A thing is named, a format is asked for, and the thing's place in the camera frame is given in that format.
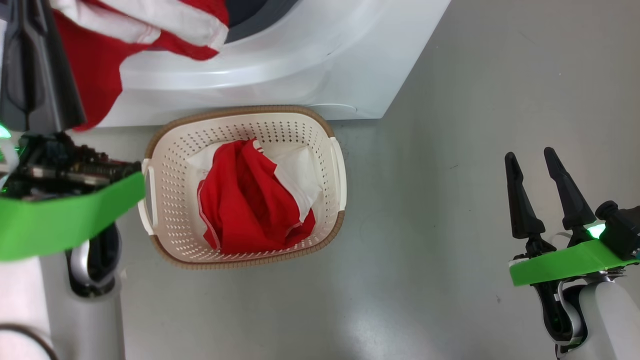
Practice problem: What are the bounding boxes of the round white filter cover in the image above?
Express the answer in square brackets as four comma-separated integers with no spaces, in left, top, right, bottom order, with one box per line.
[307,103,358,114]

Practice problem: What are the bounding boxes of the white front-load washing machine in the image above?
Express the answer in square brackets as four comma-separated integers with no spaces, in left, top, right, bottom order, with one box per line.
[95,0,452,128]

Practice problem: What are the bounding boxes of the cream perforated laundry basket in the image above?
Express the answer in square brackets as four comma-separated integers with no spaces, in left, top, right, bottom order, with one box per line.
[138,105,347,271]

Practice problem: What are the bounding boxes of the red and white garment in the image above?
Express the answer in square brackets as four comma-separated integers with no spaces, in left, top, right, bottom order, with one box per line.
[50,0,230,132]
[186,139,325,255]

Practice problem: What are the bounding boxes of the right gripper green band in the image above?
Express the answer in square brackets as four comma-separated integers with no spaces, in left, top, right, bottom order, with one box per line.
[504,146,640,287]

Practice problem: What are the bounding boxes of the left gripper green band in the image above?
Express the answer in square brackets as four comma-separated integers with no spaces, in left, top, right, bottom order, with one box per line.
[0,0,147,262]

